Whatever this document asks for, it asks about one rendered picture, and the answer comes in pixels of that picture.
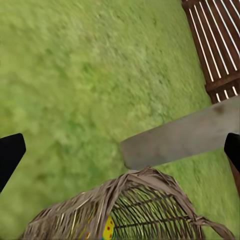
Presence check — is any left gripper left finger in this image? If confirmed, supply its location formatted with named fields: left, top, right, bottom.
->
left=0, top=133, right=26, bottom=193

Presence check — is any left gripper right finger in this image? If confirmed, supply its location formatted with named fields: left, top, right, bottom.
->
left=224, top=133, right=240, bottom=173

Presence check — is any easter egg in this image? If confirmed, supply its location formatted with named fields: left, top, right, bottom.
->
left=102, top=215, right=116, bottom=240

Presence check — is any wicker basket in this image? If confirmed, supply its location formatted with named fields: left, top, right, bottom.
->
left=18, top=165, right=237, bottom=240

